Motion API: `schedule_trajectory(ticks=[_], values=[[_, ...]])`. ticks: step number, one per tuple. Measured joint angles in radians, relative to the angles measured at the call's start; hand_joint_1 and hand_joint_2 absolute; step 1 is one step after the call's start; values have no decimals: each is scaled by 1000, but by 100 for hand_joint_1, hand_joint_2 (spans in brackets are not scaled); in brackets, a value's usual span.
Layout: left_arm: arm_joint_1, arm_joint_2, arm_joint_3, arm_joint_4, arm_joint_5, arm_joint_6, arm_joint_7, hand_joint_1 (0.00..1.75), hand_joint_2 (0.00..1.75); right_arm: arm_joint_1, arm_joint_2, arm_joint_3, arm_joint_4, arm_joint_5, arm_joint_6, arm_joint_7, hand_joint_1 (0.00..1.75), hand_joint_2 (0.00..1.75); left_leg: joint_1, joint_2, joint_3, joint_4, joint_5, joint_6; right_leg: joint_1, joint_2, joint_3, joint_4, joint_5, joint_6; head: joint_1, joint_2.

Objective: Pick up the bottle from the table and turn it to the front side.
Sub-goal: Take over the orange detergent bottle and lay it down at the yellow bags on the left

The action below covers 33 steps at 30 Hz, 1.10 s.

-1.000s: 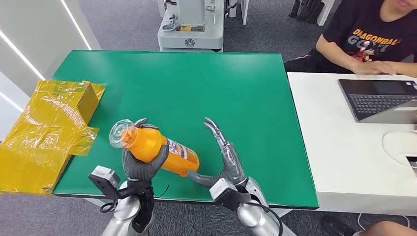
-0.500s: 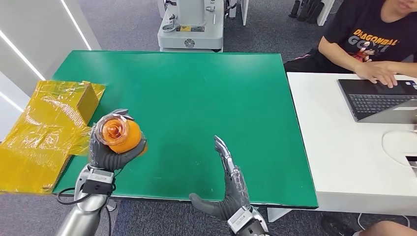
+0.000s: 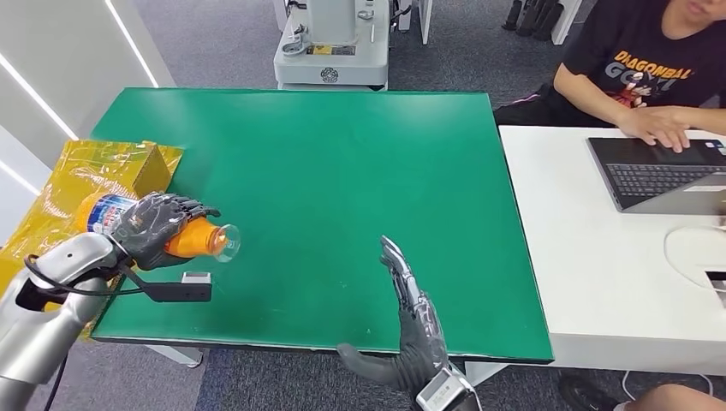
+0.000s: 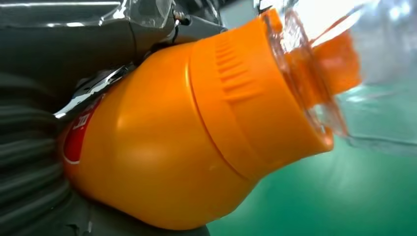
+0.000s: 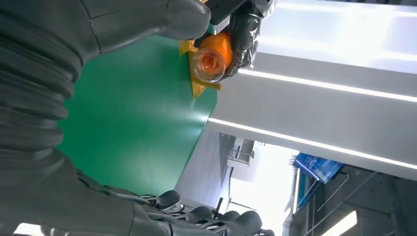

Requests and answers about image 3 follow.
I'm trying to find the black objects on floor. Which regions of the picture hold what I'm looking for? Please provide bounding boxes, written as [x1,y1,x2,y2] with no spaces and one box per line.
[503,0,566,43]

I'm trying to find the white furniture panel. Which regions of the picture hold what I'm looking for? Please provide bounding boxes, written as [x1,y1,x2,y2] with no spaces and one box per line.
[418,0,434,45]

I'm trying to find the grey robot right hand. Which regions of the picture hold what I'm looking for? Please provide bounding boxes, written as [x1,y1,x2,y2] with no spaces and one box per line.
[337,235,449,392]

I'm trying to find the person's right hand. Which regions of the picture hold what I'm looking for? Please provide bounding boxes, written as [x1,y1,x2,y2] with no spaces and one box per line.
[632,113,692,153]

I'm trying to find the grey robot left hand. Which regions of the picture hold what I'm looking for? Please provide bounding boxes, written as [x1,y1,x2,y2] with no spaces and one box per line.
[113,193,223,271]

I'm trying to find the dark grey laptop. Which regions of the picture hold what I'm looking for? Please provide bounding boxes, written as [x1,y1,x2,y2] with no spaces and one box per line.
[586,137,726,217]

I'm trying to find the white cable loop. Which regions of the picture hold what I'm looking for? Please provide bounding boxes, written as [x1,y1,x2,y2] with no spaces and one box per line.
[664,225,726,291]

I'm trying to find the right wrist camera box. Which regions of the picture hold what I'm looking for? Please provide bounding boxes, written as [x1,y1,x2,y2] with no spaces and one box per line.
[415,367,483,411]

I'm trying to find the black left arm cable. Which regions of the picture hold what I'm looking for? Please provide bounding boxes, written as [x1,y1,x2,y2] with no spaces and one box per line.
[23,253,144,411]

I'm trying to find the person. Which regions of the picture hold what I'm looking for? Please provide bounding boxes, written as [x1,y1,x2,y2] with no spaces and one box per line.
[493,0,726,154]
[557,372,726,411]

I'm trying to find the yellow taped cardboard box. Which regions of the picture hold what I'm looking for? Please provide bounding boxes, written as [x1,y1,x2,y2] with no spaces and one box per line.
[0,139,184,342]

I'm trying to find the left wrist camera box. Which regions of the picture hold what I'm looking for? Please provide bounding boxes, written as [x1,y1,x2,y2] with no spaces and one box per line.
[120,265,213,304]

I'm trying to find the grey device on desk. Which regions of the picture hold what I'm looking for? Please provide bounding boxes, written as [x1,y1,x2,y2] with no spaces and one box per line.
[705,271,726,308]

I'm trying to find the white cabinet panel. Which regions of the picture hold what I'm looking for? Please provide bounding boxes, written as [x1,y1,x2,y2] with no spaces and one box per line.
[550,0,584,46]

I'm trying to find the orange juice bottle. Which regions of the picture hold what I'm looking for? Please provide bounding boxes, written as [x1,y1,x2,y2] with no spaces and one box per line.
[74,192,241,265]

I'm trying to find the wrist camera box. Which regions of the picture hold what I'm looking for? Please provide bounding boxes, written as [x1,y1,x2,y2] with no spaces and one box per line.
[415,367,483,411]
[120,265,213,304]

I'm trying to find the white table leg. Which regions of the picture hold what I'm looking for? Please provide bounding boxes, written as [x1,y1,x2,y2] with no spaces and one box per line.
[463,361,510,388]
[144,344,204,369]

